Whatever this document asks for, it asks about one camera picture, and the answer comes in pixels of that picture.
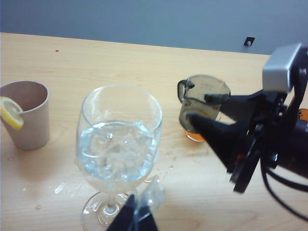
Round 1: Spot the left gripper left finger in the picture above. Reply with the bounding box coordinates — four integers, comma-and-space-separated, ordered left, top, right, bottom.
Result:
105, 193, 136, 231

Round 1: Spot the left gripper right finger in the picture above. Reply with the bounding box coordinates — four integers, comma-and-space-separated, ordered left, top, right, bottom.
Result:
137, 177, 166, 231

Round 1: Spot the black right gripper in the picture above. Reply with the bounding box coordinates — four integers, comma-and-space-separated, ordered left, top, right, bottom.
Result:
188, 89, 300, 193

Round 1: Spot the smoky grey glass measuring cup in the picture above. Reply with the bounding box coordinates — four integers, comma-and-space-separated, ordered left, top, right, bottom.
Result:
177, 74, 231, 132

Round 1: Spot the wine glass with ice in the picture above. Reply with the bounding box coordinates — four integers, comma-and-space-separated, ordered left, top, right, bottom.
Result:
76, 84, 162, 228

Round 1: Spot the amber brown glass measuring cup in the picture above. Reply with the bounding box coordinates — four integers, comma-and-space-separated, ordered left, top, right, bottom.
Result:
297, 108, 308, 121

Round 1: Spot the beige paper cup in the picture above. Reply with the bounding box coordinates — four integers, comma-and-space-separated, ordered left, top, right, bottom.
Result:
0, 81, 51, 151

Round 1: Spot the yellow lemon slice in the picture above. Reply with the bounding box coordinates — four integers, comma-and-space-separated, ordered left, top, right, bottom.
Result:
0, 96, 25, 130

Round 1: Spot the silver right wrist camera with mount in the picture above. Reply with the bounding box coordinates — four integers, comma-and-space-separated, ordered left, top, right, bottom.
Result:
262, 42, 308, 116

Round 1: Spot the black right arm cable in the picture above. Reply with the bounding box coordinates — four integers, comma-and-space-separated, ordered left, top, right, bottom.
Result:
261, 165, 308, 218

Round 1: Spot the dark wall socket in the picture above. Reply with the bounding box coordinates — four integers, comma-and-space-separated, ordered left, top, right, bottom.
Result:
242, 36, 256, 47

